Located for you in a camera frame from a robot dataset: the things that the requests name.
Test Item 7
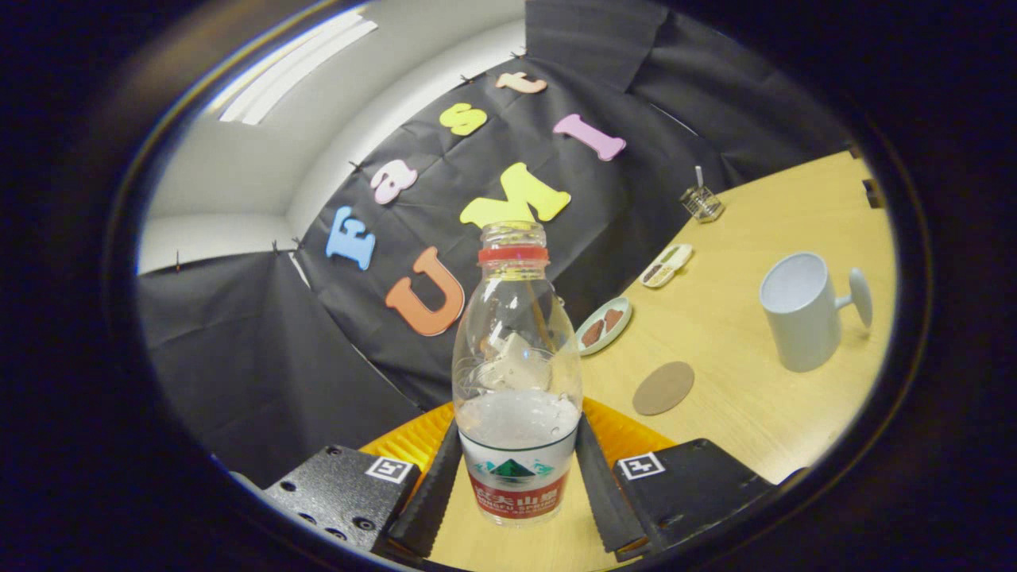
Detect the pale grey cup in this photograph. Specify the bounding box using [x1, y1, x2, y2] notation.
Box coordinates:
[759, 252, 873, 373]

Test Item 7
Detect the white divided dish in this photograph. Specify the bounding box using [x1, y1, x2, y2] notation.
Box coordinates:
[639, 243, 694, 289]

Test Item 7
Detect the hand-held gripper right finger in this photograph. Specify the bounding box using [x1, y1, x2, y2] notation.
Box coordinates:
[574, 397, 775, 557]

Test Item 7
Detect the pale green plate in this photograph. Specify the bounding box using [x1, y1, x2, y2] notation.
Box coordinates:
[575, 296, 633, 356]

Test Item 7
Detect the brown round coaster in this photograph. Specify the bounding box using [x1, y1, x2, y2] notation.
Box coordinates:
[632, 361, 696, 416]

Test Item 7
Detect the clear plastic juice bottle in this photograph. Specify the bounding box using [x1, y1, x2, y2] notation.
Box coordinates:
[451, 221, 584, 527]

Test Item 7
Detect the long ceiling light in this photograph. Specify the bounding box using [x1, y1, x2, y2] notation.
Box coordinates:
[218, 12, 378, 126]

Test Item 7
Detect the wooden table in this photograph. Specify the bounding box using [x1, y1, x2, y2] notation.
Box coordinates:
[429, 151, 899, 571]

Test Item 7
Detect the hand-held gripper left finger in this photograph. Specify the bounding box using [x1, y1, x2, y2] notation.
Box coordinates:
[262, 401, 463, 557]

